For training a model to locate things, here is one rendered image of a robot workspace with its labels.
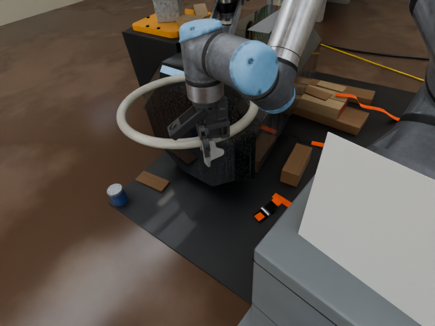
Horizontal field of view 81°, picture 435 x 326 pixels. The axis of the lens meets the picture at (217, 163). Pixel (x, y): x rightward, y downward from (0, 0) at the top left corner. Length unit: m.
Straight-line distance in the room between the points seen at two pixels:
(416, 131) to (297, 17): 0.33
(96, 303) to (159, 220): 0.55
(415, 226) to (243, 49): 0.38
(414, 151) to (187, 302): 1.28
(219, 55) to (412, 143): 0.35
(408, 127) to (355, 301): 0.35
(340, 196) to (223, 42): 0.35
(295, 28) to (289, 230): 0.47
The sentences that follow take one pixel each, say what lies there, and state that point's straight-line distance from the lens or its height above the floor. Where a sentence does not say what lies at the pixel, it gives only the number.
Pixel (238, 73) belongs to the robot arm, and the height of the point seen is 1.22.
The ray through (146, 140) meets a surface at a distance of 0.76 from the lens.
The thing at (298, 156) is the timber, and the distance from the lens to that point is 1.88.
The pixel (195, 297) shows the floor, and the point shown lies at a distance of 1.52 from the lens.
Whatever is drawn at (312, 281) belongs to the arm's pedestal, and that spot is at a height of 0.85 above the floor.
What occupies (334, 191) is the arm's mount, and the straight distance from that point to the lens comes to 0.51.
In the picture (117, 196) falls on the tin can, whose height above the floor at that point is 0.11.
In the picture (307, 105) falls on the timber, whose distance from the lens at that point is 2.36.
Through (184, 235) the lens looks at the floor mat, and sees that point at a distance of 1.65.
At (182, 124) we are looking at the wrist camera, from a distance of 0.66.
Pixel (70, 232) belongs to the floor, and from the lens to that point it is 1.98.
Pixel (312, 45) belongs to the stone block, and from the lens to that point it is 2.03.
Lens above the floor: 1.44
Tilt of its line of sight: 46 degrees down
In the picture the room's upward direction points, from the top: 7 degrees counter-clockwise
